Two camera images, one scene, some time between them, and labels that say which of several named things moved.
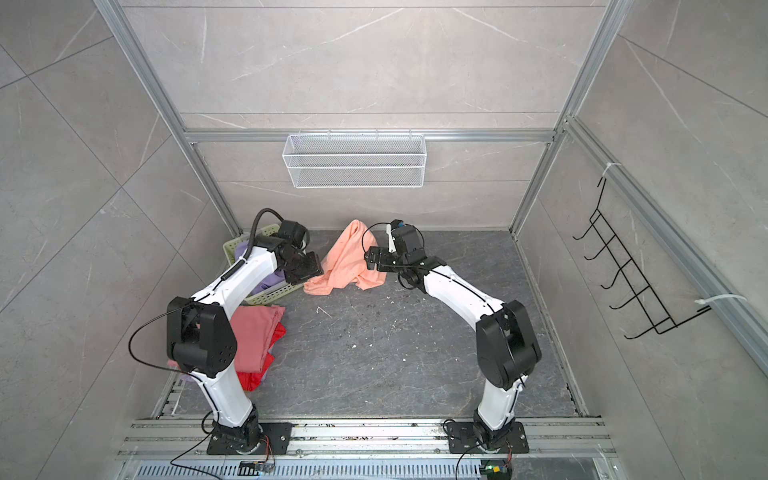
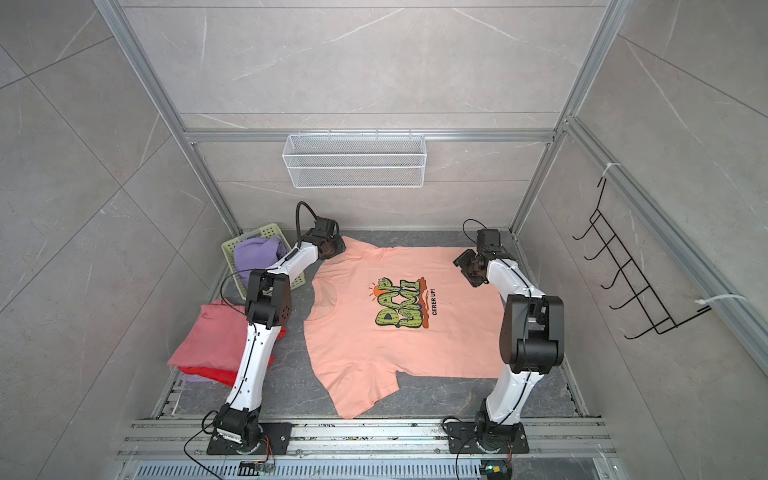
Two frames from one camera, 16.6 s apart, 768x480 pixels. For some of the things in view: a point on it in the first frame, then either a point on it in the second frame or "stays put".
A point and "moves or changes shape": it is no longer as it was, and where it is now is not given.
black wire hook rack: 660,321 stays put
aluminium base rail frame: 367,448 stays put
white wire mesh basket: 354,161 stays put
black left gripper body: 304,266 -> 336,244
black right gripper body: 389,262 -> 468,260
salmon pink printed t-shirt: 345,263 moves or changes shape
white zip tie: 702,301 stays put
